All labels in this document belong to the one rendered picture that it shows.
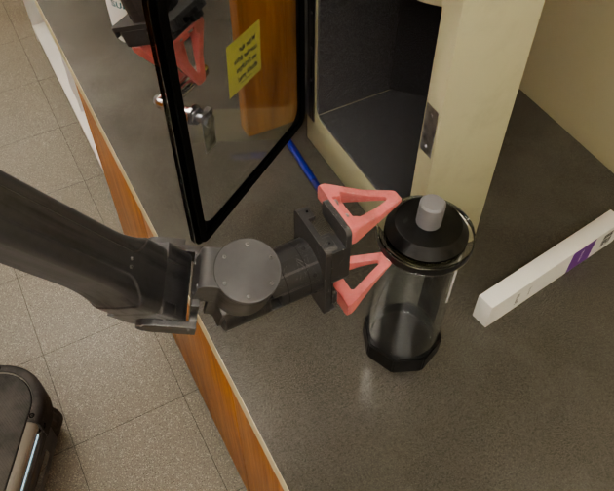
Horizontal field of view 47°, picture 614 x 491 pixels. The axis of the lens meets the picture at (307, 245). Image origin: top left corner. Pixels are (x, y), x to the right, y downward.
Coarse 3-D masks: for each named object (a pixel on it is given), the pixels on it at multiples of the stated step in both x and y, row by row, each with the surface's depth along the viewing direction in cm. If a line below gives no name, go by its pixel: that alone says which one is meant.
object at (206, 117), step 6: (198, 108) 83; (204, 108) 83; (210, 108) 83; (198, 114) 83; (204, 114) 82; (210, 114) 83; (192, 120) 83; (198, 120) 83; (204, 120) 82; (210, 120) 83; (204, 126) 83; (210, 126) 83; (204, 132) 84; (210, 132) 85; (204, 138) 84; (210, 138) 85; (210, 144) 86
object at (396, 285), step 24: (384, 240) 76; (408, 264) 74; (432, 264) 74; (456, 264) 74; (384, 288) 81; (408, 288) 78; (432, 288) 78; (384, 312) 84; (408, 312) 81; (432, 312) 82; (384, 336) 87; (408, 336) 85; (432, 336) 87
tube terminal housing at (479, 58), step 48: (480, 0) 68; (528, 0) 72; (480, 48) 74; (528, 48) 77; (432, 96) 79; (480, 96) 80; (336, 144) 109; (480, 144) 87; (432, 192) 89; (480, 192) 95
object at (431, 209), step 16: (400, 208) 77; (416, 208) 77; (432, 208) 73; (448, 208) 77; (400, 224) 75; (416, 224) 76; (432, 224) 74; (448, 224) 76; (464, 224) 76; (400, 240) 75; (416, 240) 74; (432, 240) 74; (448, 240) 74; (464, 240) 75; (416, 256) 74; (432, 256) 74; (448, 256) 74
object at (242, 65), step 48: (144, 0) 68; (192, 0) 74; (240, 0) 82; (288, 0) 93; (192, 48) 77; (240, 48) 86; (288, 48) 98; (192, 96) 81; (240, 96) 91; (288, 96) 105; (192, 144) 85; (240, 144) 97; (192, 240) 96
